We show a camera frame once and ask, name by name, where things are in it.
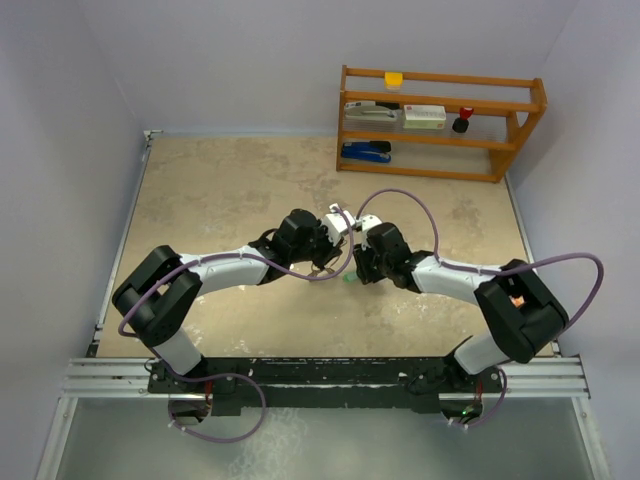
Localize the metal keyring with keys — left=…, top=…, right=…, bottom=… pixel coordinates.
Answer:
left=309, top=263, right=335, bottom=278

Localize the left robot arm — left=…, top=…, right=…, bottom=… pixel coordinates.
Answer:
left=112, top=205, right=355, bottom=392

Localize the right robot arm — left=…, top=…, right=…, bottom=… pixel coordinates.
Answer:
left=354, top=215, right=569, bottom=391

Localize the blue stapler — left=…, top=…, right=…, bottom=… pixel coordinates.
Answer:
left=341, top=141, right=392, bottom=164

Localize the grey stapler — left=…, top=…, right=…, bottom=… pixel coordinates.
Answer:
left=344, top=100, right=400, bottom=122

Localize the wooden shelf rack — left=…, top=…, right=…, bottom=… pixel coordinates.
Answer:
left=336, top=66, right=548, bottom=183

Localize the white red box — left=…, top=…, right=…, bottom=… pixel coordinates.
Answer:
left=403, top=105, right=447, bottom=130

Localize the black red bottle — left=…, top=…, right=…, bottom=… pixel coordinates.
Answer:
left=452, top=107, right=474, bottom=134

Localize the yellow cap container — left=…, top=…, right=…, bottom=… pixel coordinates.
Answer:
left=383, top=72, right=404, bottom=92

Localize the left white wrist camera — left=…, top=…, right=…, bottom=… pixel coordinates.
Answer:
left=321, top=203, right=355, bottom=246

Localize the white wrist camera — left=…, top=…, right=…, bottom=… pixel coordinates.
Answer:
left=356, top=214, right=382, bottom=235
left=321, top=203, right=355, bottom=246

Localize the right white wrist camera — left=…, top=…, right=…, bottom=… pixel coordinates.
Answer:
left=356, top=214, right=382, bottom=235

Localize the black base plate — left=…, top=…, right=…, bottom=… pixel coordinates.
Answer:
left=148, top=356, right=503, bottom=416

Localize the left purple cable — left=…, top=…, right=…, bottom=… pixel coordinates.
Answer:
left=117, top=207, right=356, bottom=337

